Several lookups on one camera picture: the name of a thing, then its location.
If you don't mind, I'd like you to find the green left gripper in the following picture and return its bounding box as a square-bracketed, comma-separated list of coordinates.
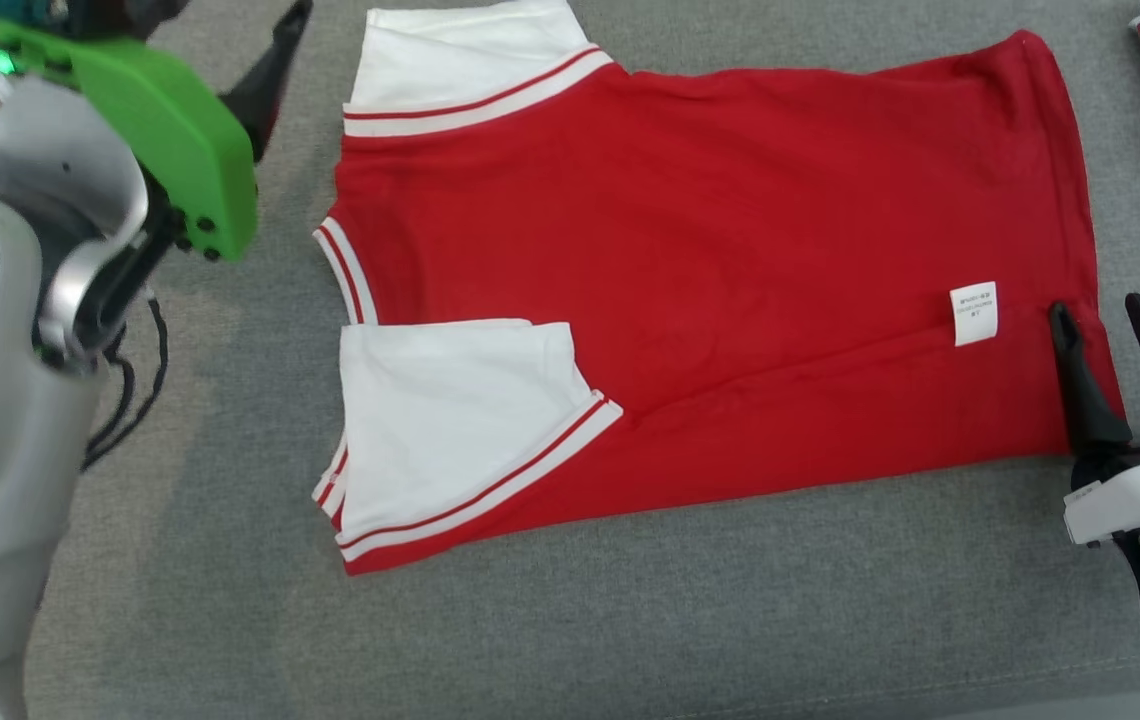
[0, 0, 315, 263]

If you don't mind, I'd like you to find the red white short-sleeve shirt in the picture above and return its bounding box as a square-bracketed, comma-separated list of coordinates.
[311, 0, 1128, 578]

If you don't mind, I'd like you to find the thin black cable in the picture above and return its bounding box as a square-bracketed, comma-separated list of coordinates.
[80, 295, 171, 473]

